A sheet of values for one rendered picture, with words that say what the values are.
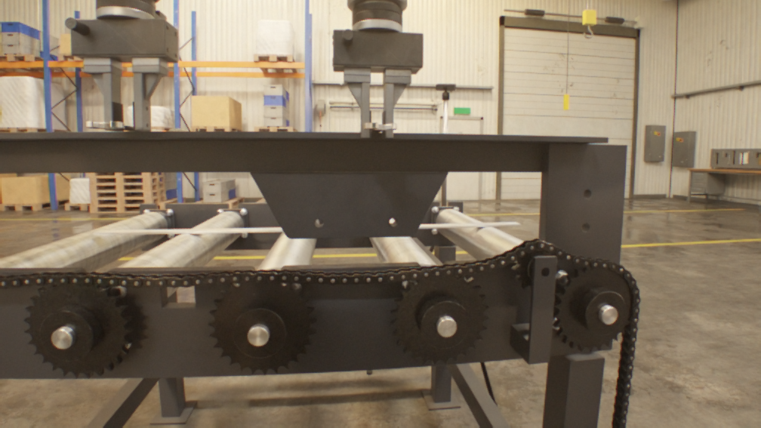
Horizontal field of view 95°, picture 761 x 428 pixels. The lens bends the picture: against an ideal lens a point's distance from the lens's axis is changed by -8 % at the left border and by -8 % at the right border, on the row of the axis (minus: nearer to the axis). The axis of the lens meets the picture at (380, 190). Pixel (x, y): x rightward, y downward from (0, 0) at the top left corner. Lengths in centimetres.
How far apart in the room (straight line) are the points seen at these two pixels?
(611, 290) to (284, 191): 61
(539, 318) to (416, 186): 31
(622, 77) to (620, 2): 211
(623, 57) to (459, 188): 601
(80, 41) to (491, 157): 67
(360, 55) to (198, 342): 55
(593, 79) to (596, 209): 1134
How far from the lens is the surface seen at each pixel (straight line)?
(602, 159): 82
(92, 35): 66
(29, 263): 110
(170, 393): 199
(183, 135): 64
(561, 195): 77
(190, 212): 171
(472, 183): 1029
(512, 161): 75
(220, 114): 864
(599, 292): 77
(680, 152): 1332
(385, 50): 57
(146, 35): 63
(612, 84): 1246
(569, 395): 89
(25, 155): 86
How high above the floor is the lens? 113
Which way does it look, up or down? 5 degrees down
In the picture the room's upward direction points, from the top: straight up
